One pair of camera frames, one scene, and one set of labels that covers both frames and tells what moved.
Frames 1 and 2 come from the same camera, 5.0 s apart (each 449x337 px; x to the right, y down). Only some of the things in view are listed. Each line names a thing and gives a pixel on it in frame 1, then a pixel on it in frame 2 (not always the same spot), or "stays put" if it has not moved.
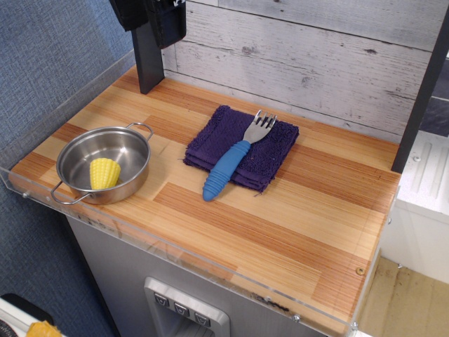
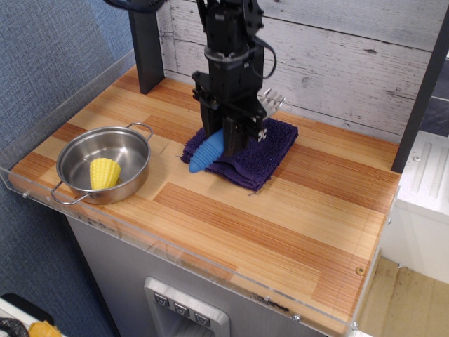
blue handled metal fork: x=234 y=154 → x=213 y=147
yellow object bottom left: x=43 y=328 stays put
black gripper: x=168 y=18 → x=234 y=86
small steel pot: x=128 y=147 stays put
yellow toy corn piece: x=104 y=173 stays put
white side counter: x=417 y=234 stays put
